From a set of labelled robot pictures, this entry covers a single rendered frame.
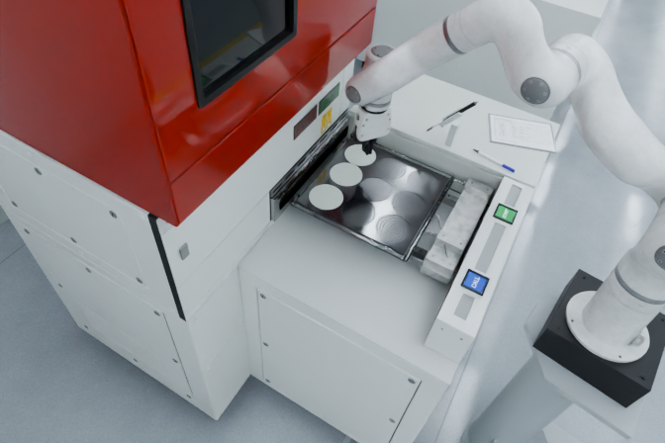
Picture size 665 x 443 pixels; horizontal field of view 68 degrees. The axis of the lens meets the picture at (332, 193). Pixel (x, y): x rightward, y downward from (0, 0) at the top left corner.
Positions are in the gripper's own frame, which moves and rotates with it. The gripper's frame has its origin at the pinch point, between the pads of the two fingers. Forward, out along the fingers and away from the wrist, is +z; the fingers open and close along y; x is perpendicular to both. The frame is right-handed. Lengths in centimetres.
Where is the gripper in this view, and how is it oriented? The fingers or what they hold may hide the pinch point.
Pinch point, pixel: (367, 146)
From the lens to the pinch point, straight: 146.1
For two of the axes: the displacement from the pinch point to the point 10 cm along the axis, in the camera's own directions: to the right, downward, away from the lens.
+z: -0.7, 6.8, 7.3
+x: -4.2, -6.9, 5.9
